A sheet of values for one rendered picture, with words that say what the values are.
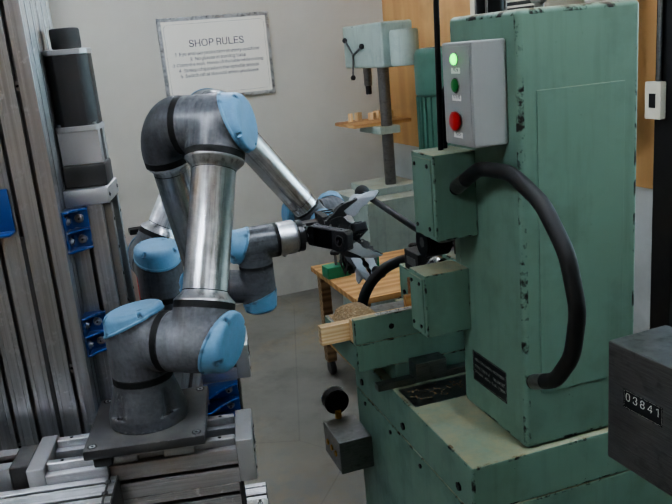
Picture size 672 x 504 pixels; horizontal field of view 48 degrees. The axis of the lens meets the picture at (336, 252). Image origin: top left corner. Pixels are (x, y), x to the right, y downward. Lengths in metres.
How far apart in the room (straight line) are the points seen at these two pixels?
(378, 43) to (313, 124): 0.99
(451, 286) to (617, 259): 0.29
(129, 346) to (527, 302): 0.72
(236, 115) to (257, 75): 3.12
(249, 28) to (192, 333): 3.32
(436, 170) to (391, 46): 2.54
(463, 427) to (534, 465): 0.15
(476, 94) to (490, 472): 0.62
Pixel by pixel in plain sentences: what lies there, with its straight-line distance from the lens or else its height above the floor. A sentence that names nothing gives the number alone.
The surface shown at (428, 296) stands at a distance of 1.39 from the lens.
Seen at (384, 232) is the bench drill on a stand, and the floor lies 0.54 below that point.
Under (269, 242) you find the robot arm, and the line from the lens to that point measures 1.65.
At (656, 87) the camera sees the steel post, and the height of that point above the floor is 1.25.
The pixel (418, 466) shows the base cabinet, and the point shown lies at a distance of 1.56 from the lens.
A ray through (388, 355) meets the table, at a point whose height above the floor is 0.86.
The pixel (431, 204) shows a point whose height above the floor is 1.22.
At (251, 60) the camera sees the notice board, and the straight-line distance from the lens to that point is 4.56.
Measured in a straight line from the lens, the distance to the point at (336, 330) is 1.57.
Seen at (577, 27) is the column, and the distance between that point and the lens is 1.25.
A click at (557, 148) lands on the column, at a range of 1.24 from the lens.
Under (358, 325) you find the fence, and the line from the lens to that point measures 1.55.
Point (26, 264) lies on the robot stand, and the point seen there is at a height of 1.12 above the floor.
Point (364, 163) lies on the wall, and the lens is 4.87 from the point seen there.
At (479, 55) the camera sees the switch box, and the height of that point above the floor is 1.46.
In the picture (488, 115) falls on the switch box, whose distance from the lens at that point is 1.21.
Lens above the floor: 1.49
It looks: 15 degrees down
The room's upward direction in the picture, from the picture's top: 5 degrees counter-clockwise
